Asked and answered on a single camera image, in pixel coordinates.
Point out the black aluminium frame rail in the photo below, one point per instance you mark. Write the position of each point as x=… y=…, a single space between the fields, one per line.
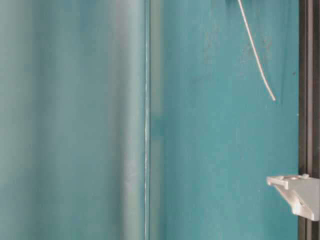
x=309 y=88

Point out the grey metal corner bracket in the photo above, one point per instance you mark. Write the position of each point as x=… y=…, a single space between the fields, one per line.
x=301 y=192

